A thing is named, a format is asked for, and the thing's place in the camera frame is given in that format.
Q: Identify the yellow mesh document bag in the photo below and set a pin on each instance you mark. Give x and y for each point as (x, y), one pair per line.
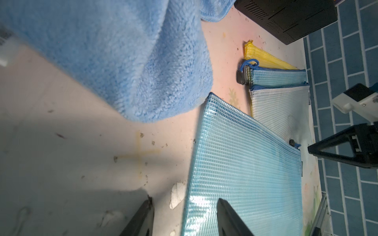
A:
(265, 59)

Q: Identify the light blue mesh document bag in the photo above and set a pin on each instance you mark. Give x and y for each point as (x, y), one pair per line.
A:
(250, 73)

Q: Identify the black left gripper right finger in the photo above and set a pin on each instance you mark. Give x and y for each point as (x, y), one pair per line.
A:
(229, 222)

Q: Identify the black mesh file holder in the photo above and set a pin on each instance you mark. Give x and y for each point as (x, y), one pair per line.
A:
(289, 20)

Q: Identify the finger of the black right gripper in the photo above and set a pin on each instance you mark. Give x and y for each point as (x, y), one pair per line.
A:
(356, 145)

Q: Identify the blue microfiber cloth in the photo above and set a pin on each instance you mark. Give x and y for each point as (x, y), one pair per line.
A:
(148, 60)

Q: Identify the clear mesh document bag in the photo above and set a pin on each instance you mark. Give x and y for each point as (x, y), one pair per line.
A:
(284, 111)

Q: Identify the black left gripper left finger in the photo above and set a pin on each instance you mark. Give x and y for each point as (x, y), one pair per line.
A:
(142, 222)

